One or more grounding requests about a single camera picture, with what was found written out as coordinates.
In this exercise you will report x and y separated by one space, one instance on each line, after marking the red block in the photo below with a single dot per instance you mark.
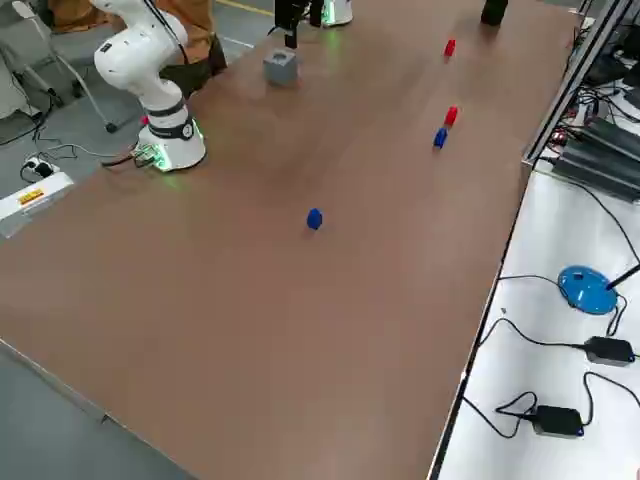
451 115
450 48

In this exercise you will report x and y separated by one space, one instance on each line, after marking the blue block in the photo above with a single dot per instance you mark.
315 219
440 138

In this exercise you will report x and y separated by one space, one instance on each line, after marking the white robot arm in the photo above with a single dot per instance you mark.
340 10
135 65

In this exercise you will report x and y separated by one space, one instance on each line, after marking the grey box with round recess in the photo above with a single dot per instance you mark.
281 67

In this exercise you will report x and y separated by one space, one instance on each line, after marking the dark flower vase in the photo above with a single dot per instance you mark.
494 11

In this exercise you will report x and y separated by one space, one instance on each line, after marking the grey office chair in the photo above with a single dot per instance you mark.
67 50

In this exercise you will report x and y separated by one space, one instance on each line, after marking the white power strip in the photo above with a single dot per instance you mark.
40 167

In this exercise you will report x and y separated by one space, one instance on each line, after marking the white box with yellow label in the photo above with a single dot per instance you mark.
40 200

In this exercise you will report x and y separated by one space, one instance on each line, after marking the black finned electronics box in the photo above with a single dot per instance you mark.
600 155

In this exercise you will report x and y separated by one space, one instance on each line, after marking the blue round disc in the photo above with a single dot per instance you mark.
587 291

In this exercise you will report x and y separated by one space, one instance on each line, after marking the black power adapter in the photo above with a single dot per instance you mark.
557 421
609 351

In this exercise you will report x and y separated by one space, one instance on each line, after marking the aluminium frame post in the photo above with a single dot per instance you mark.
575 80

